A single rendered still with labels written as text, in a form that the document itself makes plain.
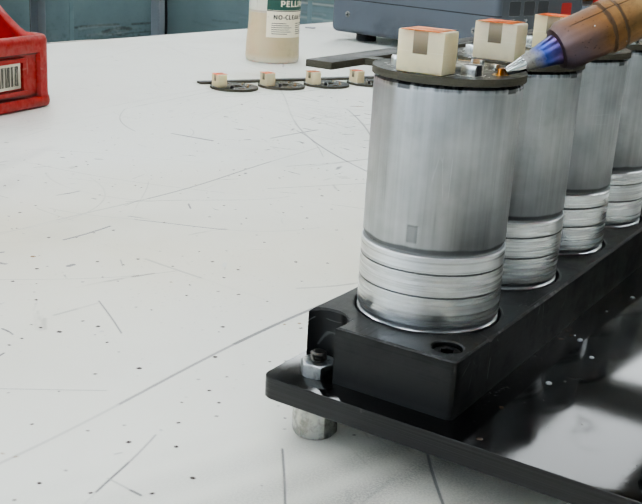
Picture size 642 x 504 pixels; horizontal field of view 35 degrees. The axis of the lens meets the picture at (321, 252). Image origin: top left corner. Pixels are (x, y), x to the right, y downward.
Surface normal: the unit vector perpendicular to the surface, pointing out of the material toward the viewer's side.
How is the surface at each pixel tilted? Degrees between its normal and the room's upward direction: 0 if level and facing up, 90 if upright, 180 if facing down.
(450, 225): 90
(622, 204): 90
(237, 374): 0
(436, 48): 90
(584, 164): 90
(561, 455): 0
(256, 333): 0
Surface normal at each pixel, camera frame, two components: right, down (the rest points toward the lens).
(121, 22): 0.83, 0.22
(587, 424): 0.06, -0.95
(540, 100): 0.26, 0.31
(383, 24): -0.68, 0.18
